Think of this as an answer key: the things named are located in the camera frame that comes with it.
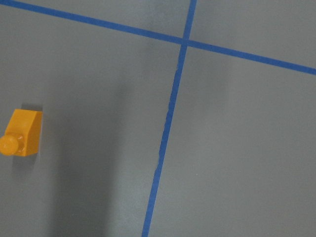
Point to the orange trapezoid block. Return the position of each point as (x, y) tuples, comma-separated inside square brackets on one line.
[(22, 135)]

